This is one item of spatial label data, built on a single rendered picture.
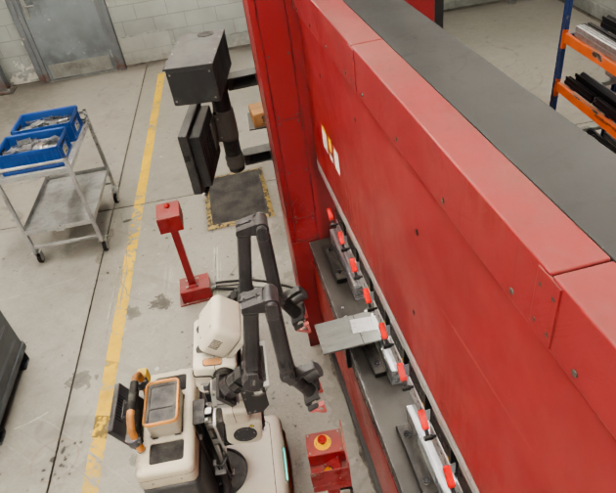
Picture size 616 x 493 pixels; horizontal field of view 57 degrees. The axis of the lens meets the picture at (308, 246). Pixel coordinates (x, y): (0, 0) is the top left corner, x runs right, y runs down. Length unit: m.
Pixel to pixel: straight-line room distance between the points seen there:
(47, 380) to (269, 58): 2.71
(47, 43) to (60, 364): 5.96
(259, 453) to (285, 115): 1.72
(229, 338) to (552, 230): 1.46
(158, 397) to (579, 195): 2.04
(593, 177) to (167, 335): 3.49
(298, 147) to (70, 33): 6.70
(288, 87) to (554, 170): 1.85
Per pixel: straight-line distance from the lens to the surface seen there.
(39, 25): 9.37
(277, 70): 2.75
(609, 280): 0.91
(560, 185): 1.09
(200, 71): 2.88
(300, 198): 3.09
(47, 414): 4.15
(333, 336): 2.55
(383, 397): 2.49
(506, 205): 1.02
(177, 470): 2.56
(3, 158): 5.01
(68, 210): 5.35
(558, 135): 1.24
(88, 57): 9.37
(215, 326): 2.16
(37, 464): 3.94
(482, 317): 1.24
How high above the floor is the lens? 2.89
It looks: 38 degrees down
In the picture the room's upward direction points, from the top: 9 degrees counter-clockwise
